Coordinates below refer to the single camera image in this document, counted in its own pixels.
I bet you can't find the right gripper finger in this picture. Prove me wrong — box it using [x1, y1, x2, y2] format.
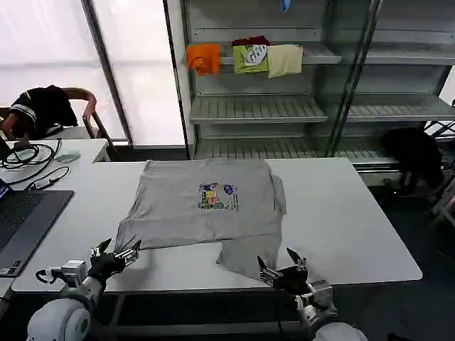
[286, 247, 308, 274]
[257, 255, 278, 286]

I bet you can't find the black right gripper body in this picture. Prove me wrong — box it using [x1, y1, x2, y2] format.
[272, 264, 311, 297]

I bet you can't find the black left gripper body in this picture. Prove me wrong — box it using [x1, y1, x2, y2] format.
[87, 251, 127, 285]

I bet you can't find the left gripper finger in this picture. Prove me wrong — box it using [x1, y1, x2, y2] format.
[90, 237, 113, 259]
[114, 239, 142, 266]

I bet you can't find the grey printed t-shirt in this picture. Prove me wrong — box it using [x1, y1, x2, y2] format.
[114, 158, 288, 281]

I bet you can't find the dark grey laptop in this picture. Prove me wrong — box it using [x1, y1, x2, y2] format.
[0, 177, 75, 278]

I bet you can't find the grey computer mouse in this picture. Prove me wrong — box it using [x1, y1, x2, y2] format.
[56, 150, 81, 164]

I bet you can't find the brown wooden chair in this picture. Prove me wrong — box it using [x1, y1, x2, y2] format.
[60, 87, 120, 161]

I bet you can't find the black striped jacket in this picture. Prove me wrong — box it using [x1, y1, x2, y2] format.
[9, 84, 79, 140]

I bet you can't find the black garment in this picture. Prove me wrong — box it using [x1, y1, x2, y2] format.
[379, 126, 446, 195]

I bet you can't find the grey shelf rack with clothes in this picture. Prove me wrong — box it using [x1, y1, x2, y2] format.
[164, 0, 356, 161]

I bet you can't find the empty grey shelf rack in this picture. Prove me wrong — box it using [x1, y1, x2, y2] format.
[319, 0, 455, 175]

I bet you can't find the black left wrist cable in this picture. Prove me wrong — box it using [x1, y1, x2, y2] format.
[35, 269, 55, 285]

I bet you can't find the grey table frame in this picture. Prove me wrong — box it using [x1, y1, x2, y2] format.
[95, 283, 314, 337]

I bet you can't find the black cable with adapter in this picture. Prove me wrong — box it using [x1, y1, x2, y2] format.
[0, 166, 71, 191]

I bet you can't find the coiled black cable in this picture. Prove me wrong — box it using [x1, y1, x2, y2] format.
[0, 138, 63, 170]

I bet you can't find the white folding frame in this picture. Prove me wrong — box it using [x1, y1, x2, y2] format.
[422, 119, 455, 228]

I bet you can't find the dark window frame post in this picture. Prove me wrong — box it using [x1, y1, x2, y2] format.
[80, 0, 134, 147]

